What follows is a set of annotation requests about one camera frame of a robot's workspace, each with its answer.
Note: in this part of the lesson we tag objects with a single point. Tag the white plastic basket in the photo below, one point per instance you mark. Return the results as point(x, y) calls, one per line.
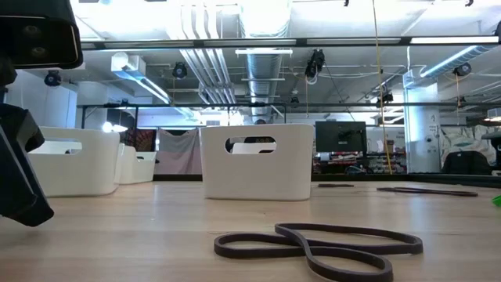
point(78, 176)
point(137, 172)
point(258, 176)

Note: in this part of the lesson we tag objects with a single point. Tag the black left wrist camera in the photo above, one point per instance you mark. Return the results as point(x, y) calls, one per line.
point(39, 39)

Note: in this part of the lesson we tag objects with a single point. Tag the black ceiling-mounted camera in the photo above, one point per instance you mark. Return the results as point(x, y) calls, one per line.
point(180, 70)
point(463, 69)
point(52, 78)
point(315, 62)
point(385, 98)

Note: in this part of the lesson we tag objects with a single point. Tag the green rubber band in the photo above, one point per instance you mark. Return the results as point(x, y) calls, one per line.
point(498, 201)

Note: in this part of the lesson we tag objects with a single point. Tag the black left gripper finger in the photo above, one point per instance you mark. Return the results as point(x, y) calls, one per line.
point(19, 176)

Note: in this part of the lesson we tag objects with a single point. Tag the long black background bar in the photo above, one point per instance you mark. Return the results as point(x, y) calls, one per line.
point(430, 104)

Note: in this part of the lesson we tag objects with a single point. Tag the pink grey hanging cloth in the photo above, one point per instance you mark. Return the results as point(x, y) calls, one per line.
point(178, 152)

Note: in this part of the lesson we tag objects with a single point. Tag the black computer monitor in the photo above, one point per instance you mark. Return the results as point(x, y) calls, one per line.
point(340, 137)

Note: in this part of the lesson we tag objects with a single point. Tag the black aluminium table frame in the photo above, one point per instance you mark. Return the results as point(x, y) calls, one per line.
point(340, 177)

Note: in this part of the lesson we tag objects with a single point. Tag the white painted backdrop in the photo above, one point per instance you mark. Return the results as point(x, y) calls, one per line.
point(469, 137)

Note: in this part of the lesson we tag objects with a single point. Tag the cluttered background workbench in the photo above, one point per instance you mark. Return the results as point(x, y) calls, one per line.
point(340, 161)

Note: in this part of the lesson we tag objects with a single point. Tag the black overhead frame beam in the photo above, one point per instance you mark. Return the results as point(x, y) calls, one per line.
point(332, 41)

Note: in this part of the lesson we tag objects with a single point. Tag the dark red patterned panel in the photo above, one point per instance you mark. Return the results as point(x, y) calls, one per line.
point(143, 139)

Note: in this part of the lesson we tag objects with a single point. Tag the silver ventilation duct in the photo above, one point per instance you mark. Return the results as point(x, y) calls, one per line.
point(264, 66)

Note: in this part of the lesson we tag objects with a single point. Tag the white round column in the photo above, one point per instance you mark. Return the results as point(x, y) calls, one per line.
point(422, 129)

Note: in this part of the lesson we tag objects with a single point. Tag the black office chair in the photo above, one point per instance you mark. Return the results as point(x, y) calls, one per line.
point(460, 162)

